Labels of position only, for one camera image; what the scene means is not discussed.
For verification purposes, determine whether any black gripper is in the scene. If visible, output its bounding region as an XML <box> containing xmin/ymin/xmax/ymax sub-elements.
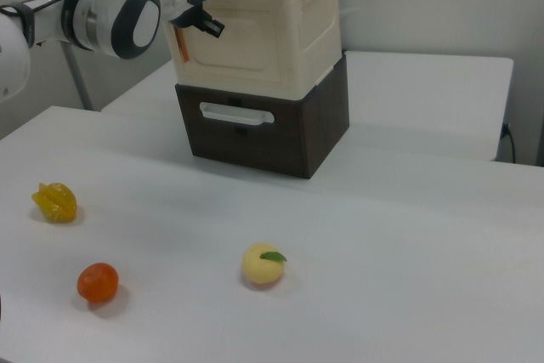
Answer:
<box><xmin>169</xmin><ymin>0</ymin><xmax>227</xmax><ymax>38</ymax></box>

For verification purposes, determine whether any cream cabinet door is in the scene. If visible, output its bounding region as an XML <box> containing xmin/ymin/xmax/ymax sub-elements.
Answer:
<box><xmin>169</xmin><ymin>5</ymin><xmax>285</xmax><ymax>84</ymax></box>

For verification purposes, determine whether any cream plastic cabinet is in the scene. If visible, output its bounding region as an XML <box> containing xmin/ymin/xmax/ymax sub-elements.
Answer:
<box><xmin>163</xmin><ymin>0</ymin><xmax>343</xmax><ymax>99</ymax></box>

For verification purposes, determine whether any dark brown wooden drawer box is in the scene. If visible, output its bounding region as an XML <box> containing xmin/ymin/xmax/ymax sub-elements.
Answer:
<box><xmin>174</xmin><ymin>52</ymin><xmax>350</xmax><ymax>180</ymax></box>

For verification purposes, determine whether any grey metal pole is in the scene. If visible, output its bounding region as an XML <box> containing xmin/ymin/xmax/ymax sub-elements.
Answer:
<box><xmin>31</xmin><ymin>0</ymin><xmax>95</xmax><ymax>112</ymax></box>

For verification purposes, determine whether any yellow toy starfruit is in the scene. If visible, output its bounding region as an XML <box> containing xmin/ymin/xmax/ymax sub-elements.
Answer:
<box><xmin>31</xmin><ymin>182</ymin><xmax>79</xmax><ymax>225</ymax></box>

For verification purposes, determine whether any yellow toy peach with leaf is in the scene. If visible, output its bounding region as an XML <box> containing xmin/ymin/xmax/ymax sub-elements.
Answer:
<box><xmin>241</xmin><ymin>242</ymin><xmax>288</xmax><ymax>286</ymax></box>

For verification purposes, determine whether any orange toy tangerine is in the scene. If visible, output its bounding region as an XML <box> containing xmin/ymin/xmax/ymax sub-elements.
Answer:
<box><xmin>76</xmin><ymin>262</ymin><xmax>120</xmax><ymax>305</ymax></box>

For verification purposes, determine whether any white drawer handle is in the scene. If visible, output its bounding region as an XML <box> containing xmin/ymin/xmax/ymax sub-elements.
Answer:
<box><xmin>198</xmin><ymin>101</ymin><xmax>276</xmax><ymax>127</ymax></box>

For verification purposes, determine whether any black wall power cable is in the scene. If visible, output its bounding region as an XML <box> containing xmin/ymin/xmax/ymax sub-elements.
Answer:
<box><xmin>501</xmin><ymin>122</ymin><xmax>518</xmax><ymax>165</ymax></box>

